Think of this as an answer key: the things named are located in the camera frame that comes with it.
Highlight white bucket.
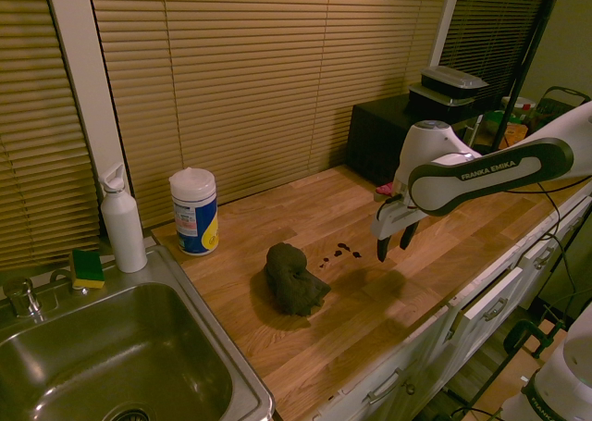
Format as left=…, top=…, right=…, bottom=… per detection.
left=501, top=95, right=537, bottom=118

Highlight open drawer metal handle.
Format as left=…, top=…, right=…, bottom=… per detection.
left=482, top=299, right=508, bottom=321

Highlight closed drawer metal handle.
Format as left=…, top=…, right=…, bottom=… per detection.
left=531, top=246, right=555, bottom=270

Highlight open white drawer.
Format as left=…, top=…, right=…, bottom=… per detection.
left=461, top=266, right=524, bottom=323

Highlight white base cabinet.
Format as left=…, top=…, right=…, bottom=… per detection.
left=317, top=193, right=592, bottom=421

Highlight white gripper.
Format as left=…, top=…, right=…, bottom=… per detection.
left=369, top=192, right=425, bottom=263

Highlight black camera stand pole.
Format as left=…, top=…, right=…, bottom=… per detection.
left=489, top=0, right=566, bottom=153

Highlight black clamp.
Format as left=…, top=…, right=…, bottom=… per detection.
left=502, top=317, right=569, bottom=360

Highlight curved metal drawer handle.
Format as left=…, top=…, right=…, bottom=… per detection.
left=366, top=367, right=404, bottom=406

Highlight dark liquid spill drops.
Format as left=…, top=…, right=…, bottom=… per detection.
left=317, top=241, right=364, bottom=270

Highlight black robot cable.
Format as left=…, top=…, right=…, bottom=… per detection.
left=531, top=180, right=592, bottom=330

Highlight dark cloth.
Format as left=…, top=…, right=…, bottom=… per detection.
left=264, top=242, right=332, bottom=318

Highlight dark narrow window blind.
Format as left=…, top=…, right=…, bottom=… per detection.
left=438, top=0, right=554, bottom=113

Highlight stainless steel sink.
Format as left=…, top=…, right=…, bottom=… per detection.
left=0, top=244, right=277, bottom=421

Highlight chrome faucet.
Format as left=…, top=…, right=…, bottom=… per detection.
left=2, top=276, right=47, bottom=321

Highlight black container with clear lid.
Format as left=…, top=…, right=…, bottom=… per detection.
left=407, top=82, right=475, bottom=115
left=419, top=66, right=490, bottom=101

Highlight wide beige window blind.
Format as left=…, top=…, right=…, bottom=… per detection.
left=86, top=0, right=452, bottom=209

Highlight black steel microwave oven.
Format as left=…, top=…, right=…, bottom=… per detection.
left=346, top=97, right=483, bottom=188

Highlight disinfecting wipes canister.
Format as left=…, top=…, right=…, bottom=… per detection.
left=168, top=166, right=220, bottom=257

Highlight beige blind behind sink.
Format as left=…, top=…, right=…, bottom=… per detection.
left=0, top=0, right=101, bottom=272

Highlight yellow green sponge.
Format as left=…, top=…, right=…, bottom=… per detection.
left=69, top=248, right=106, bottom=291

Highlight white cup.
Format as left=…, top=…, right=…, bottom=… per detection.
left=98, top=162, right=149, bottom=275

